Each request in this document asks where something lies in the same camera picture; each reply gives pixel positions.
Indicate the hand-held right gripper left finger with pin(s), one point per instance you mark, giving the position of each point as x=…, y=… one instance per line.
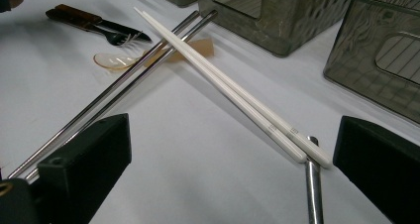
x=82, y=164

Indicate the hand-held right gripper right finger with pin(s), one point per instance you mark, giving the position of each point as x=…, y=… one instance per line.
x=383, y=171

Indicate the silver metal chopstick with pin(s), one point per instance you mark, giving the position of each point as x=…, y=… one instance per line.
x=132, y=83
x=99, y=98

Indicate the amber translucent plastic spoon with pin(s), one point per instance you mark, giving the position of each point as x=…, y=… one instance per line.
x=115, y=61

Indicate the white chopstick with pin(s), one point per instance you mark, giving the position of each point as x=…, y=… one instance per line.
x=264, y=111
x=231, y=93

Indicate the silver metal rod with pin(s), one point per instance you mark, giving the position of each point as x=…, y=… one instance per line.
x=313, y=191

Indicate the white table cover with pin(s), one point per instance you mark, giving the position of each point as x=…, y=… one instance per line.
x=198, y=184

